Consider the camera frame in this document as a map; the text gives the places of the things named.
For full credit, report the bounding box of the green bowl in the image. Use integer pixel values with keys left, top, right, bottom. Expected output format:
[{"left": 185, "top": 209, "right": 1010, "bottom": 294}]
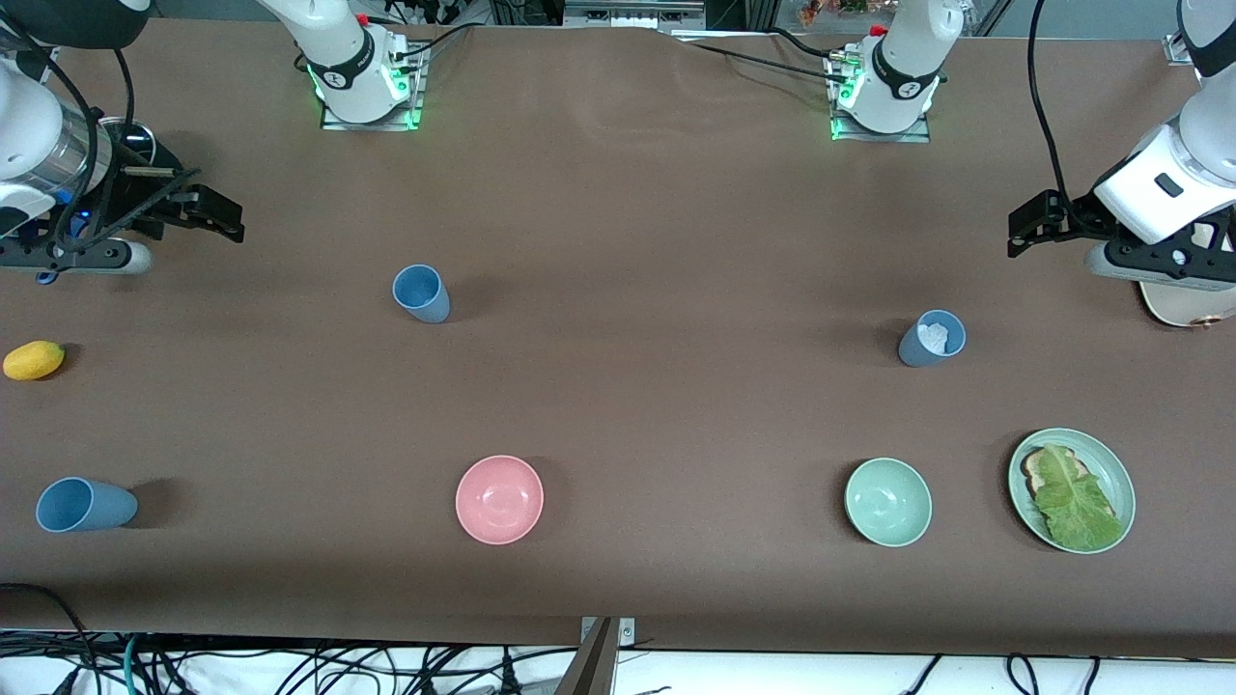
[{"left": 844, "top": 457, "right": 934, "bottom": 548}]

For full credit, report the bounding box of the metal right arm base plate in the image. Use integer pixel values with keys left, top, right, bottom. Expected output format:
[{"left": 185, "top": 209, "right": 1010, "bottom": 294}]
[{"left": 321, "top": 43, "right": 426, "bottom": 131}]

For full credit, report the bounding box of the black base cable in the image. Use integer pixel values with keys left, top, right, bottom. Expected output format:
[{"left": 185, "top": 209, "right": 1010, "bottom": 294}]
[
  {"left": 676, "top": 37, "right": 853, "bottom": 86},
  {"left": 391, "top": 21, "right": 474, "bottom": 73},
  {"left": 768, "top": 26, "right": 847, "bottom": 62}
]

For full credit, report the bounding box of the brown table cover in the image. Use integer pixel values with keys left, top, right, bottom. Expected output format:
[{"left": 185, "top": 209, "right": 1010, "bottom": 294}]
[{"left": 0, "top": 19, "right": 1236, "bottom": 659}]

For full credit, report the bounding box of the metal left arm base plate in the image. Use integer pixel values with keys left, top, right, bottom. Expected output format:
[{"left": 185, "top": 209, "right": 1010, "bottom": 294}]
[{"left": 830, "top": 53, "right": 933, "bottom": 144}]

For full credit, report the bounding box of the blue cup with paper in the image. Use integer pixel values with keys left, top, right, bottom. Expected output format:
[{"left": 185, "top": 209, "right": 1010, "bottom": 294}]
[{"left": 898, "top": 309, "right": 967, "bottom": 368}]

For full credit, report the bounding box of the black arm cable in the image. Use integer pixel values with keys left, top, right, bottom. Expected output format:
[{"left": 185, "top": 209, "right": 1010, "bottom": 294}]
[
  {"left": 0, "top": 19, "right": 204, "bottom": 254},
  {"left": 1026, "top": 0, "right": 1087, "bottom": 228}
]

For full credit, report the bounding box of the pink bowl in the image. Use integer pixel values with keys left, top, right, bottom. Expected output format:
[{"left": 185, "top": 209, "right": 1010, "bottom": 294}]
[{"left": 455, "top": 455, "right": 545, "bottom": 545}]

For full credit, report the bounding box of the cream toaster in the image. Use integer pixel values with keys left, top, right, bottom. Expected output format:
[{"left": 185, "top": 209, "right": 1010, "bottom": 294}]
[{"left": 1138, "top": 222, "right": 1236, "bottom": 329}]

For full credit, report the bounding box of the grey table beam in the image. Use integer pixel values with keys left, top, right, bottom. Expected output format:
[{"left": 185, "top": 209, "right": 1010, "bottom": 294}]
[{"left": 555, "top": 618, "right": 620, "bottom": 695}]

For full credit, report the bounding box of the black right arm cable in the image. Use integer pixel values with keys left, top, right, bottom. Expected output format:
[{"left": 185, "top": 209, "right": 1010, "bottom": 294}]
[{"left": 0, "top": 19, "right": 204, "bottom": 254}]

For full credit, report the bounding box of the green lettuce leaf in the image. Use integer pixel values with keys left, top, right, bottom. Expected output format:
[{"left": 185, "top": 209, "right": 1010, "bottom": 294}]
[{"left": 1033, "top": 444, "right": 1126, "bottom": 551}]

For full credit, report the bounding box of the green plate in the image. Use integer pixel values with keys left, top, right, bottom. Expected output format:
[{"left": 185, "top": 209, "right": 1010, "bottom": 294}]
[{"left": 1008, "top": 428, "right": 1137, "bottom": 555}]

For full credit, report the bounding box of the toast slice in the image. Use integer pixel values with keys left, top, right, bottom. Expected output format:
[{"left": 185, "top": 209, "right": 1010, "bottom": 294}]
[{"left": 1022, "top": 447, "right": 1092, "bottom": 503}]

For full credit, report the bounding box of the yellow lemon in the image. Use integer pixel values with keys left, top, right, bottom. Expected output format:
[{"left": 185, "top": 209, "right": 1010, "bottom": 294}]
[{"left": 3, "top": 340, "right": 66, "bottom": 381}]

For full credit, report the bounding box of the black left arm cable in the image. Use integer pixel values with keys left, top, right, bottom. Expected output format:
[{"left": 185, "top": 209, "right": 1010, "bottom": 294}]
[{"left": 1026, "top": 0, "right": 1087, "bottom": 228}]

